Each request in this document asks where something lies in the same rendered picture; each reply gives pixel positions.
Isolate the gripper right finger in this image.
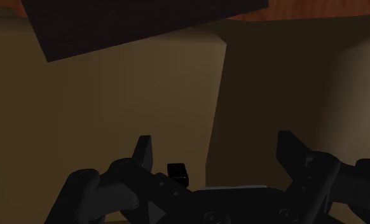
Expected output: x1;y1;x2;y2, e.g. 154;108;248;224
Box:
275;130;370;224

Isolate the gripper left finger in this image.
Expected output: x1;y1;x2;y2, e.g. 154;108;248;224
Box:
45;134;193;224

